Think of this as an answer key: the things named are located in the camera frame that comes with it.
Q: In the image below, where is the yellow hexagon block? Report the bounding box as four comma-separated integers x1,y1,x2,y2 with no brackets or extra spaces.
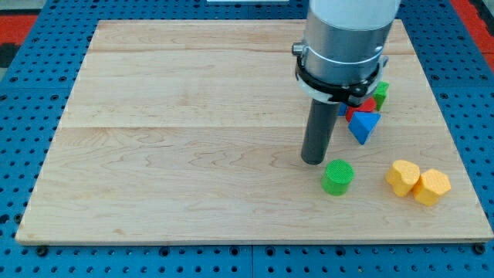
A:
412,168,452,206

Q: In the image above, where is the yellow heart block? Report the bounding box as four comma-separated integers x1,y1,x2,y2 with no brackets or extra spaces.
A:
385,160,420,197

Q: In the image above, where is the green angular block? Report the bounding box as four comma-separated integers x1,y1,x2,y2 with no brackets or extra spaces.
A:
373,81,390,111

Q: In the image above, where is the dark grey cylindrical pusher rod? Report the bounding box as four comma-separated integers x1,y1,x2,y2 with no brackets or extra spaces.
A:
301,100,340,165

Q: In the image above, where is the light wooden board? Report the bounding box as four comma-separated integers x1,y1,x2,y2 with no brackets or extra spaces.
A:
15,20,493,246

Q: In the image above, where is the green cylinder block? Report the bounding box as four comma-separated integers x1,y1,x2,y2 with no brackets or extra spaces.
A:
321,159,354,196

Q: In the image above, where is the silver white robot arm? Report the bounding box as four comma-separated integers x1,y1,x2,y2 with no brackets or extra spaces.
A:
300,0,401,85

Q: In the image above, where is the blue cube block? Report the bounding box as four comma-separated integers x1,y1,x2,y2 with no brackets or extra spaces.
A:
337,103,348,117

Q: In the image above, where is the black white clamp ring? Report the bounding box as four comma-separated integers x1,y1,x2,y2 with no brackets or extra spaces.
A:
291,41,389,108

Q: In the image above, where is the red block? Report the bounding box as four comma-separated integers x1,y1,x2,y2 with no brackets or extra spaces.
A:
345,97,377,122

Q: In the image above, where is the blue triangle block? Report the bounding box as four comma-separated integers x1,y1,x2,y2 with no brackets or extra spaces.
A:
348,112,381,145

